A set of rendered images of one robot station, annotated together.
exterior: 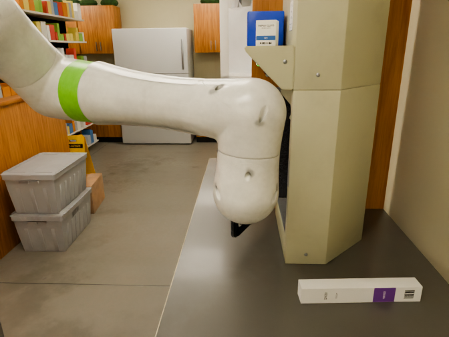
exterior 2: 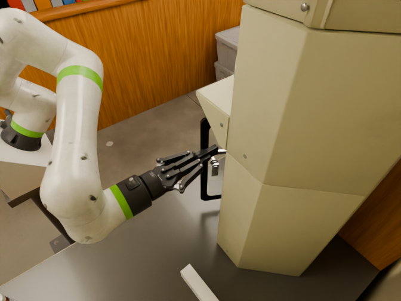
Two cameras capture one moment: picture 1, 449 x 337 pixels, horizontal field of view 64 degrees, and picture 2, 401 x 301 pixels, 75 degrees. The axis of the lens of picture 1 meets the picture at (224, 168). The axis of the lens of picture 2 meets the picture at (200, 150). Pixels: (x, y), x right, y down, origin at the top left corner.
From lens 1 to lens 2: 79 cm
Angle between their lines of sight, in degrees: 50
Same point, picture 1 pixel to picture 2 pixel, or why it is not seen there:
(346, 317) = not seen: outside the picture
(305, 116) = (233, 177)
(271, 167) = (73, 229)
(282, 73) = (218, 132)
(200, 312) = (137, 229)
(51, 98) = not seen: hidden behind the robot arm
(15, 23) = (17, 45)
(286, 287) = (191, 258)
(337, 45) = (265, 145)
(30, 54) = (36, 61)
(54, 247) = not seen: hidden behind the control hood
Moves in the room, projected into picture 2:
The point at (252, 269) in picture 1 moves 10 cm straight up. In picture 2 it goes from (194, 227) to (193, 214)
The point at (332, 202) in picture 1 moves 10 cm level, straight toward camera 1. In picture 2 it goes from (246, 245) to (213, 258)
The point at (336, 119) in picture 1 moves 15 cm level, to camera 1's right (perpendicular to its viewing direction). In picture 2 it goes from (255, 201) to (314, 254)
